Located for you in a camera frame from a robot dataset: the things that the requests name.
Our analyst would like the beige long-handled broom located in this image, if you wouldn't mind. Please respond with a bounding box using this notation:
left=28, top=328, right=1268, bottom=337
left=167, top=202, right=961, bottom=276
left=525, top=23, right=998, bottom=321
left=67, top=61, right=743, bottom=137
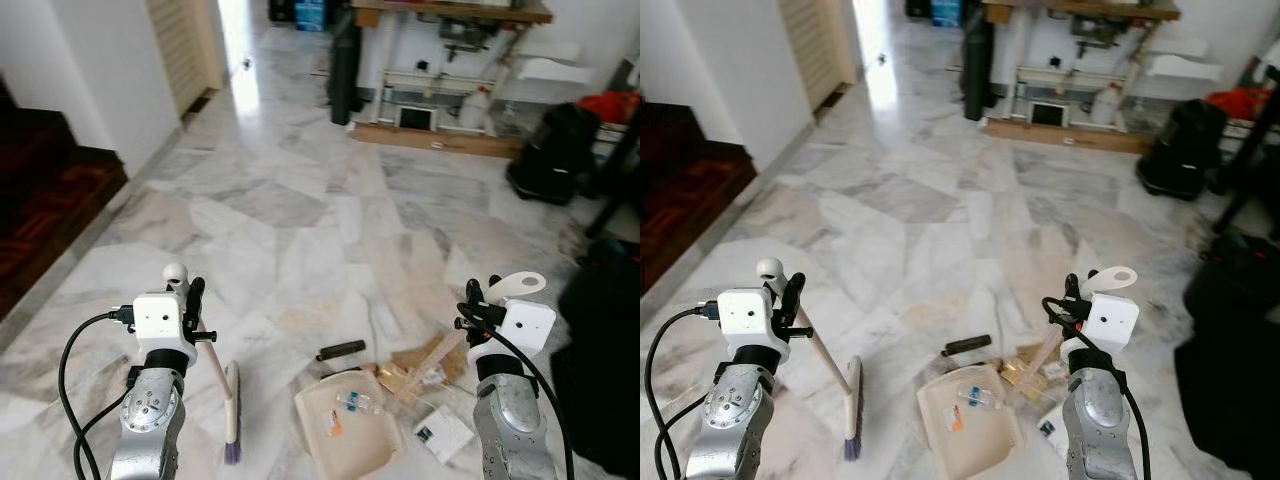
left=757, top=257, right=865, bottom=462
left=163, top=263, right=244, bottom=467

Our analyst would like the beige long-handled dustpan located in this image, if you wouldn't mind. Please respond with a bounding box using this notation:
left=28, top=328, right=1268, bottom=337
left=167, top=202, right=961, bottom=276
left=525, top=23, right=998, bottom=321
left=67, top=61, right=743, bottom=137
left=918, top=266, right=1138, bottom=480
left=293, top=272, right=548, bottom=480

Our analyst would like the small white carton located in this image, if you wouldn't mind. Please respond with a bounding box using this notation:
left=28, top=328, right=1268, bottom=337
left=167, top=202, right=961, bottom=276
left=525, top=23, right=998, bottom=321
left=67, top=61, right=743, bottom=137
left=413, top=407, right=477, bottom=464
left=1036, top=404, right=1071, bottom=448

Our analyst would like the dark wooden stair step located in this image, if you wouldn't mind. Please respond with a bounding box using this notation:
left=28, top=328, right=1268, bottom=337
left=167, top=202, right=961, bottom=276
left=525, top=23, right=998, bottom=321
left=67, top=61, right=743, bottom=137
left=0, top=75, right=129, bottom=321
left=640, top=98, right=758, bottom=293

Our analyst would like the long wooden board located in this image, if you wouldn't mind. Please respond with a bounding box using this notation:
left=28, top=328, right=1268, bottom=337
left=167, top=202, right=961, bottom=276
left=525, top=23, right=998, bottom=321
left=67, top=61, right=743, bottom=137
left=982, top=118, right=1157, bottom=155
left=352, top=122, right=527, bottom=160

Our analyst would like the large black fabric bag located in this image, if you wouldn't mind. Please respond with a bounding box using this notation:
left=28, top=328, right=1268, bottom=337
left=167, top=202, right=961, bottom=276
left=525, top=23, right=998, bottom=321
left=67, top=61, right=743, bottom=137
left=1174, top=232, right=1280, bottom=477

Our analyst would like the black slanted pole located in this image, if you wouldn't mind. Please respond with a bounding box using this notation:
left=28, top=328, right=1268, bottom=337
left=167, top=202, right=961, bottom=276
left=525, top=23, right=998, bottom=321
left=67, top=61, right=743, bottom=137
left=585, top=100, right=641, bottom=242
left=1210, top=60, right=1280, bottom=237

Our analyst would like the white shelf rack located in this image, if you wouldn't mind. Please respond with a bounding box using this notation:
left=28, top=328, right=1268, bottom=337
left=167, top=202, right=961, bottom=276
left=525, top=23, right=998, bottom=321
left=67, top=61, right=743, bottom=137
left=1013, top=60, right=1137, bottom=129
left=378, top=62, right=503, bottom=133

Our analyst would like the red cloth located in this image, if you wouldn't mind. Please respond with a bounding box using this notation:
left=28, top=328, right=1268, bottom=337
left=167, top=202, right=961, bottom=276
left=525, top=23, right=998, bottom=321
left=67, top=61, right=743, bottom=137
left=578, top=90, right=641, bottom=127
left=1207, top=86, right=1277, bottom=123

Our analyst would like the tall black bag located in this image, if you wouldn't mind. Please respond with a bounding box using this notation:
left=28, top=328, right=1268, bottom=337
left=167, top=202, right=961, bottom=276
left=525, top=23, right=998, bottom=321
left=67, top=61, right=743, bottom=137
left=328, top=10, right=367, bottom=127
left=962, top=8, right=999, bottom=123

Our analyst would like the white plastic tray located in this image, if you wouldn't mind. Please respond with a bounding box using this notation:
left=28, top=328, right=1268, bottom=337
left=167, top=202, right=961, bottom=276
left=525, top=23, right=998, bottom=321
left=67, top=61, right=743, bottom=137
left=1145, top=38, right=1224, bottom=82
left=515, top=42, right=597, bottom=87

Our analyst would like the beige louvre door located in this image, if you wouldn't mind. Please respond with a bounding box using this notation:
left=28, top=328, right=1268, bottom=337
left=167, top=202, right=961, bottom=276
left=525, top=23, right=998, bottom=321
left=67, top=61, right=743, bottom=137
left=780, top=0, right=859, bottom=112
left=148, top=0, right=227, bottom=117

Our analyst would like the wooden table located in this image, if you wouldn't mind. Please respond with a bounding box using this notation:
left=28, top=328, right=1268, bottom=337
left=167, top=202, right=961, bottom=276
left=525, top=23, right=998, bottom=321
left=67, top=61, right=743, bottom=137
left=985, top=0, right=1182, bottom=25
left=352, top=0, right=554, bottom=29

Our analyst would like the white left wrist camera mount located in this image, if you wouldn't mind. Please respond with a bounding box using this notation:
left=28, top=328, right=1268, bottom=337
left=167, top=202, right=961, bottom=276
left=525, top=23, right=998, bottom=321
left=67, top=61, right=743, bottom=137
left=133, top=293, right=187, bottom=353
left=717, top=288, right=777, bottom=349

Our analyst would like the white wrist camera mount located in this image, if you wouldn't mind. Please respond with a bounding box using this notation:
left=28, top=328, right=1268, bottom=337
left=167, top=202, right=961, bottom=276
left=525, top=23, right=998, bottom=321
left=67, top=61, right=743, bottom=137
left=133, top=293, right=187, bottom=353
left=490, top=298, right=557, bottom=357
left=1078, top=293, right=1141, bottom=351
left=717, top=288, right=777, bottom=349

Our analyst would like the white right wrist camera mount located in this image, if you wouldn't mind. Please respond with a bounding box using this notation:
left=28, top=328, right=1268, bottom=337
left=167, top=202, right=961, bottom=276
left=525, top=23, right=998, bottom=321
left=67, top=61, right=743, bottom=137
left=1078, top=293, right=1141, bottom=351
left=490, top=298, right=557, bottom=357

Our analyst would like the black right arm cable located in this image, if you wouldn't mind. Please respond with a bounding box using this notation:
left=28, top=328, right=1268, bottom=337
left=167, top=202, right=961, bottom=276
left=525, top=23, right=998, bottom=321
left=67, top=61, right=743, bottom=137
left=455, top=315, right=577, bottom=480
left=1040, top=298, right=1153, bottom=480

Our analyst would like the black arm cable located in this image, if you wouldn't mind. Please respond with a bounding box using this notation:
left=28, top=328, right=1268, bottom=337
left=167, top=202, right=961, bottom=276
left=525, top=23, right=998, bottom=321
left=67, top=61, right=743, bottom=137
left=644, top=302, right=723, bottom=480
left=455, top=315, right=577, bottom=480
left=1040, top=298, right=1153, bottom=480
left=57, top=307, right=137, bottom=480

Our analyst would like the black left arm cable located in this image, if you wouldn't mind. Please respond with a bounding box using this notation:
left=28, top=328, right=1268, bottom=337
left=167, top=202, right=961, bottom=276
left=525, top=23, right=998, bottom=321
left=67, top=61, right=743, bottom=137
left=57, top=307, right=137, bottom=480
left=644, top=302, right=723, bottom=480

